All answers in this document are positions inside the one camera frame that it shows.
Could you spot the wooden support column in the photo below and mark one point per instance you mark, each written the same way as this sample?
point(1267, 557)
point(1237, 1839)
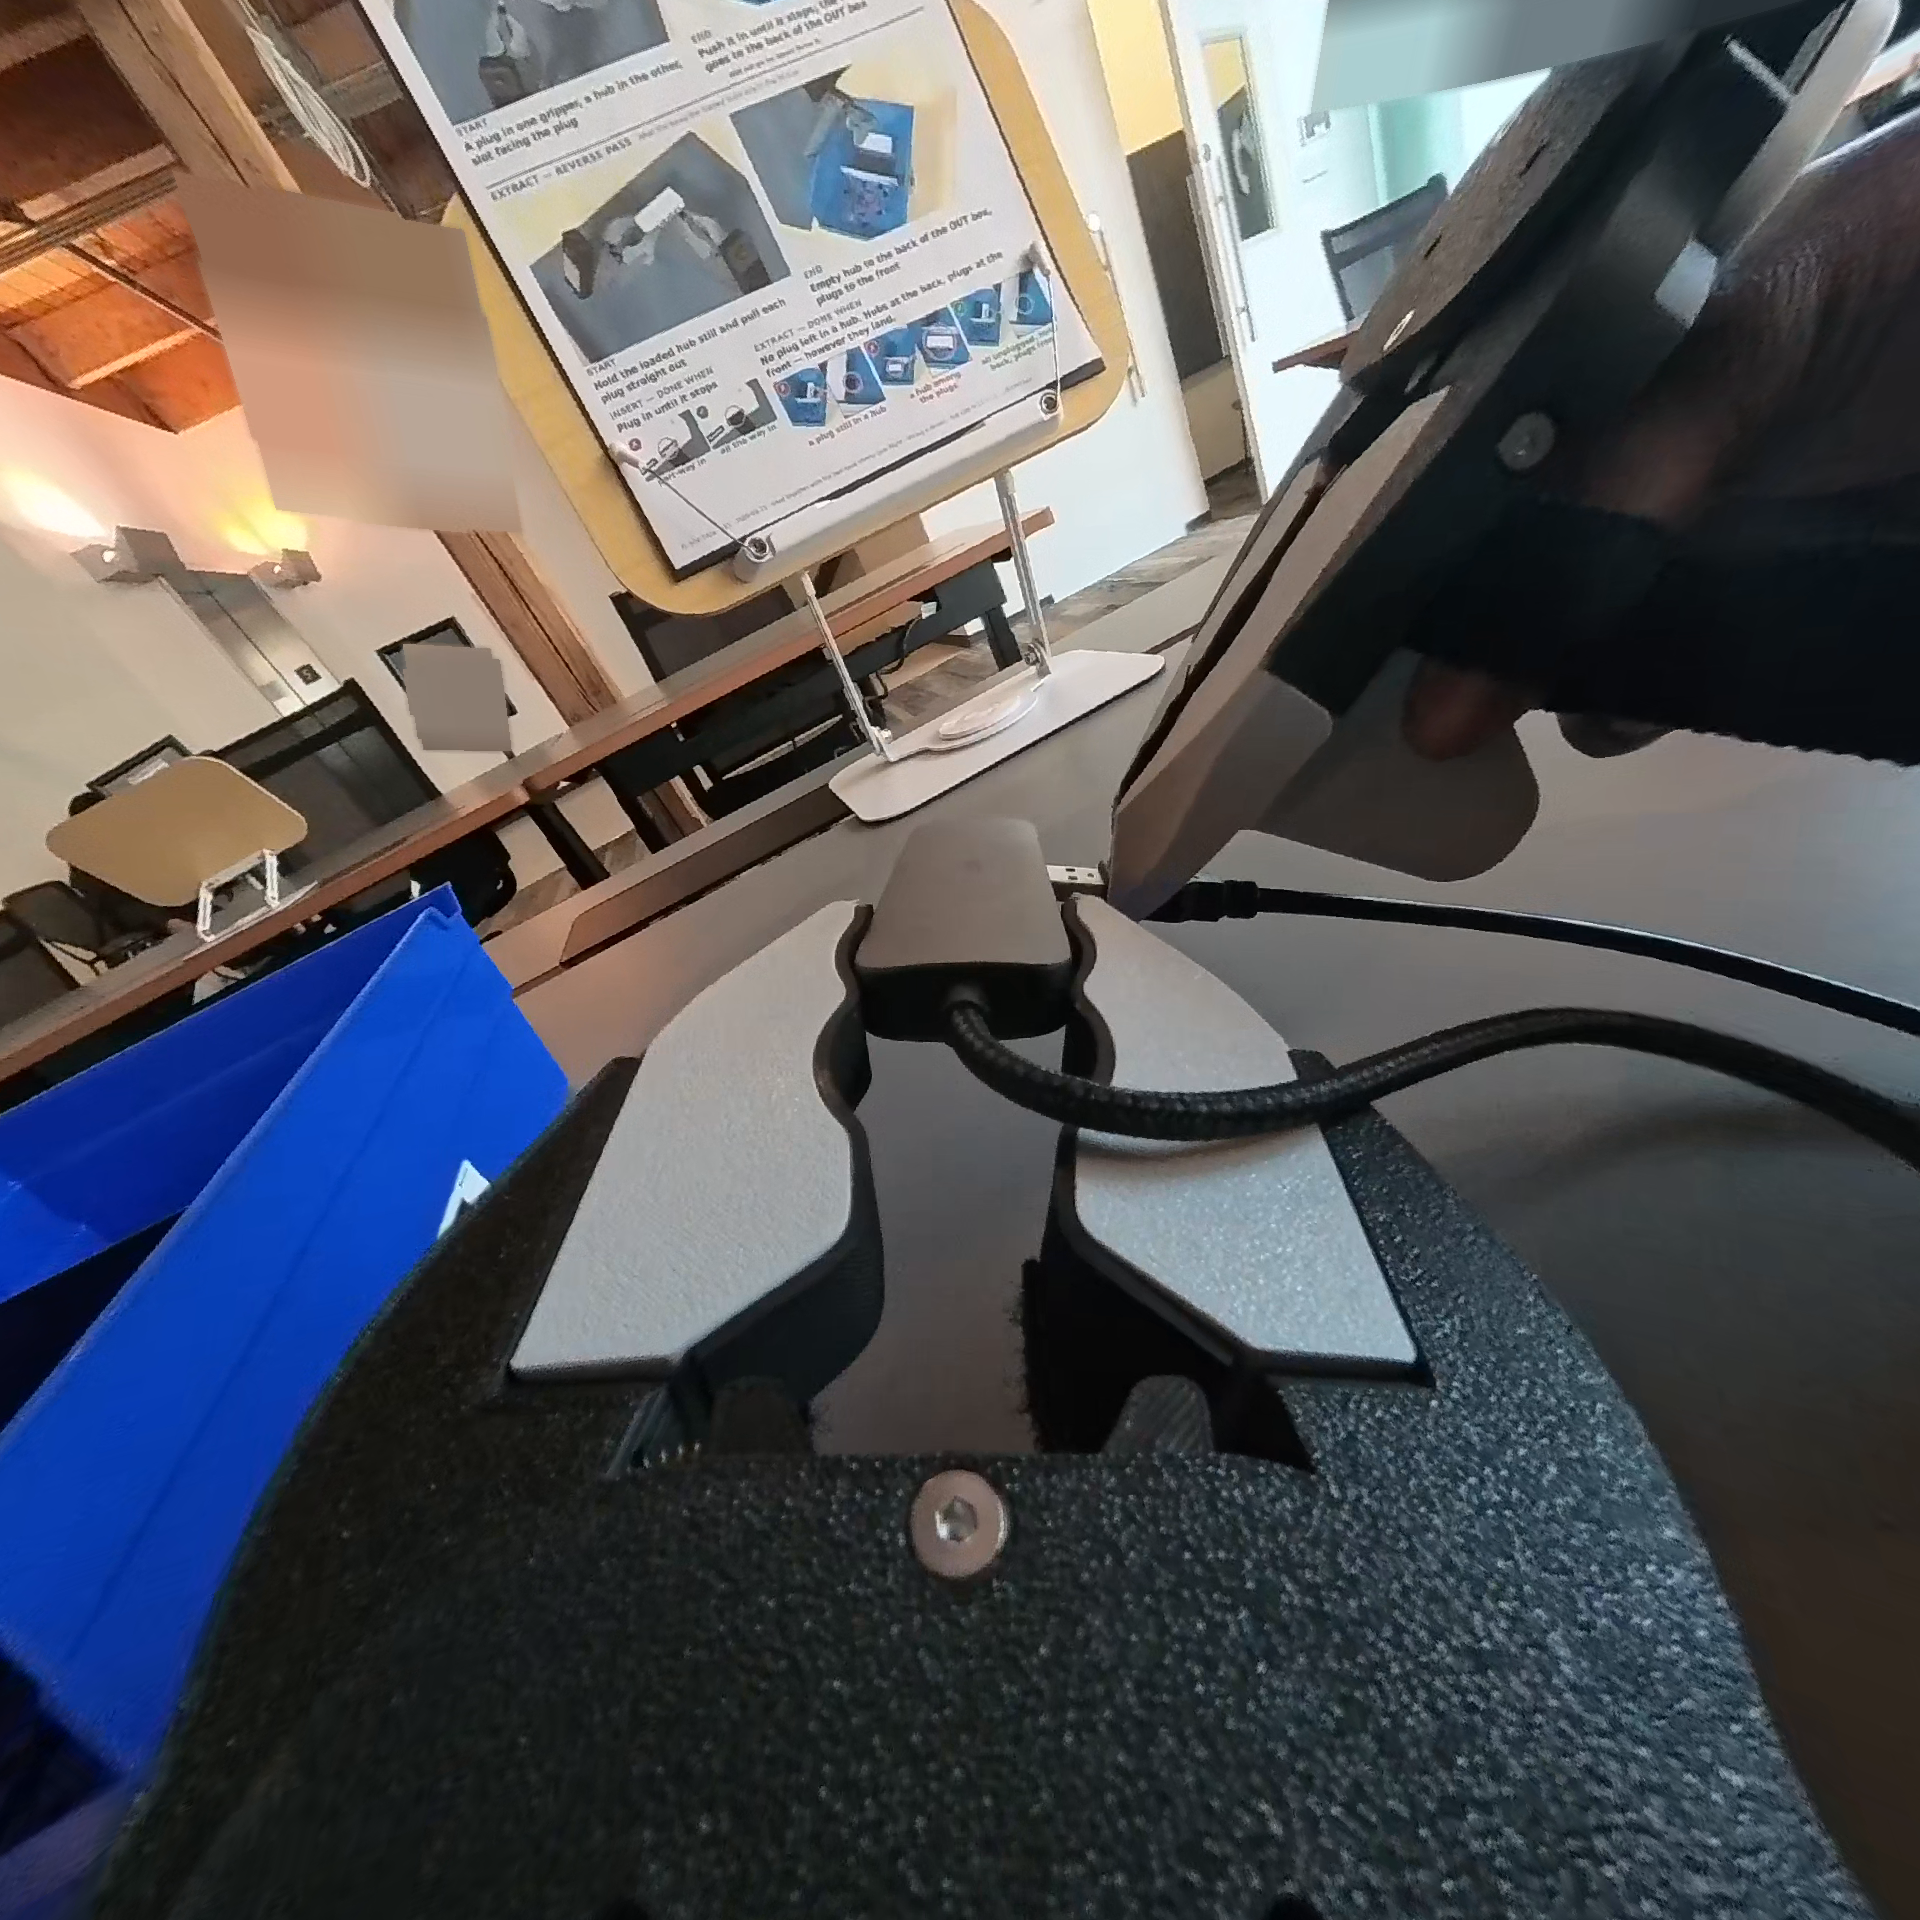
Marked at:
point(539, 631)

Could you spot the wooden board on stand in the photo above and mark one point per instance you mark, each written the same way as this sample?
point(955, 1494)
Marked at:
point(164, 818)

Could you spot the grey slim usb hub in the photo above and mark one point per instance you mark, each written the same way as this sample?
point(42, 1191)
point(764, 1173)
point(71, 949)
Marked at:
point(961, 901)

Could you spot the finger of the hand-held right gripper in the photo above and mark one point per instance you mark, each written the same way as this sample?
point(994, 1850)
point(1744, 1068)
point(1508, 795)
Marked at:
point(1247, 751)

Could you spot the dark office desk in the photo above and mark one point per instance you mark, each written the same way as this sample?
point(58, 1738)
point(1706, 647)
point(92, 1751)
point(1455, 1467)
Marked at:
point(450, 813)

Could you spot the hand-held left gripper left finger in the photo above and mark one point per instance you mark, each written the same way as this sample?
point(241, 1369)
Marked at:
point(674, 1202)

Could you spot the blue plastic bin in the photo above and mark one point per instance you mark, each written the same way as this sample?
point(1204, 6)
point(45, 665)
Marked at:
point(241, 1293)

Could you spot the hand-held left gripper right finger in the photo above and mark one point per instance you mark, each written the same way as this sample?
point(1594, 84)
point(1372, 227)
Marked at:
point(1247, 1247)

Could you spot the printed paper sheet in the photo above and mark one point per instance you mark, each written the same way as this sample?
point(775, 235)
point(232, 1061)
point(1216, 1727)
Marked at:
point(749, 242)

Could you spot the person's right hand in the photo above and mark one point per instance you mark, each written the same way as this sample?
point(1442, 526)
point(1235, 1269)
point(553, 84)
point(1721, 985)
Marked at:
point(1771, 572)

